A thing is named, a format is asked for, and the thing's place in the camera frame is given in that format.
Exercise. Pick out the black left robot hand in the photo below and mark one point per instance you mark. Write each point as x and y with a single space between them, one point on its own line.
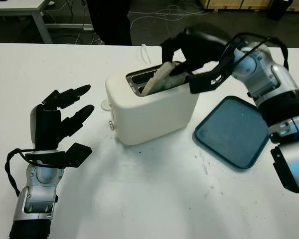
44 127

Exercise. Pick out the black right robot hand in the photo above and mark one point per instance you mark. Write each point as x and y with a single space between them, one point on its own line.
201 49

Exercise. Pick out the pale bread slice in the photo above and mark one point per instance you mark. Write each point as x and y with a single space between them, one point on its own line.
162 77

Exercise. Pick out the white two-slot toaster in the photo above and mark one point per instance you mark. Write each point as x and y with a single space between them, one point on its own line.
152 119

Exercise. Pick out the blue plastic tray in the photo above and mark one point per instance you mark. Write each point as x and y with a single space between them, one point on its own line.
231 132

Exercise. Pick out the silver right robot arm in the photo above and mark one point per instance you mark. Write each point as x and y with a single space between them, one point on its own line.
276 79

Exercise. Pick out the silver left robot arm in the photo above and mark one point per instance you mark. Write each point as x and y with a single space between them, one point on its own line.
37 199

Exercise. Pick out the black bin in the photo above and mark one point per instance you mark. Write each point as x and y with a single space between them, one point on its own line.
279 11

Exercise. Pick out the person in black trousers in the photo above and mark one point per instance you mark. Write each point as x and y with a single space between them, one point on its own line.
112 22

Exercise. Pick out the white office desk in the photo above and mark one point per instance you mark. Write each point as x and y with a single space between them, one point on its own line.
15 5

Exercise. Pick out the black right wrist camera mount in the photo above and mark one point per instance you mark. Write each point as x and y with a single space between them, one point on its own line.
201 83

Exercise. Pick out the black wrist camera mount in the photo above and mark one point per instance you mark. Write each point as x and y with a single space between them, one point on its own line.
78 153
201 83

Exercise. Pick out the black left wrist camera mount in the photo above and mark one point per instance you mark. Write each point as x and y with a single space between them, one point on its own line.
78 153

